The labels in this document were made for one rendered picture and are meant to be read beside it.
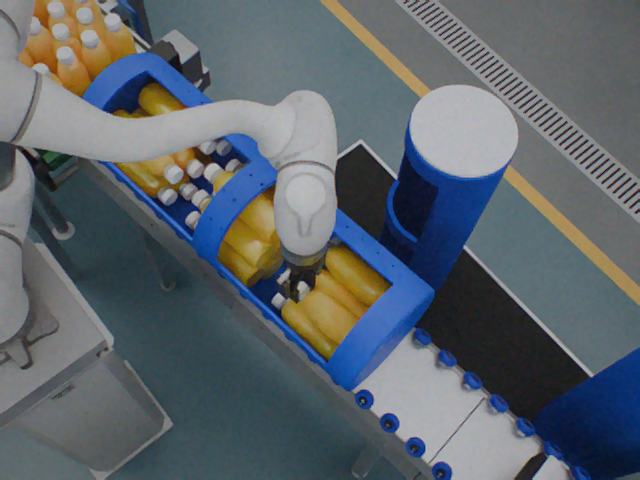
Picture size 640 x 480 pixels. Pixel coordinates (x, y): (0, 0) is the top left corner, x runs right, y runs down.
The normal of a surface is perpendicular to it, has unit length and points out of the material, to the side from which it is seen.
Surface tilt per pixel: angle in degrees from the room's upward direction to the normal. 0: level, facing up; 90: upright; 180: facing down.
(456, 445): 0
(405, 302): 16
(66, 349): 4
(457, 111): 0
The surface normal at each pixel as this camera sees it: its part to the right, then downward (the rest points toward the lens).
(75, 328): 0.00, -0.45
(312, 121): 0.54, -0.38
